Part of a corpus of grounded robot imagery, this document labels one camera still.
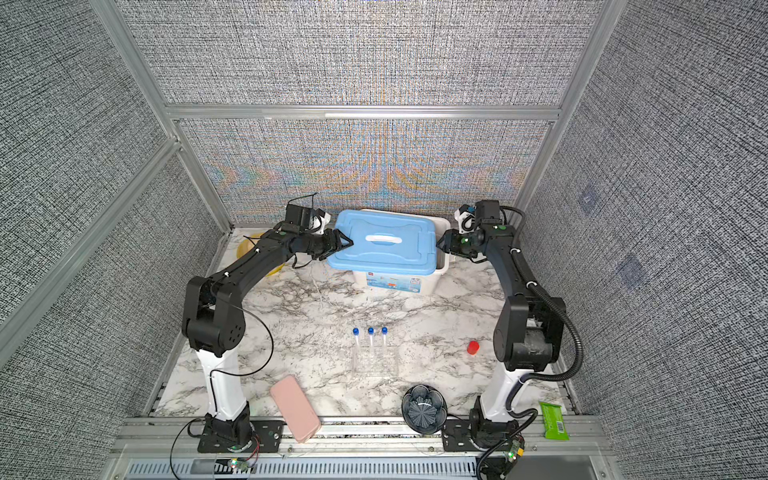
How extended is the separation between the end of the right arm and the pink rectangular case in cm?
56

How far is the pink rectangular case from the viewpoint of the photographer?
75cm

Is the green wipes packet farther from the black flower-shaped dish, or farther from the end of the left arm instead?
the end of the left arm

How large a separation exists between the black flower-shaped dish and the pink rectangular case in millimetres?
235

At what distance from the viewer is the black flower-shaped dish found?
2.44 feet

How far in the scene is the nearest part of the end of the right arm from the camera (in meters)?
0.66

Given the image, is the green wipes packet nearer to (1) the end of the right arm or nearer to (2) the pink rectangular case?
(1) the end of the right arm

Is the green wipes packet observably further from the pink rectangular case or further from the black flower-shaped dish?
the pink rectangular case
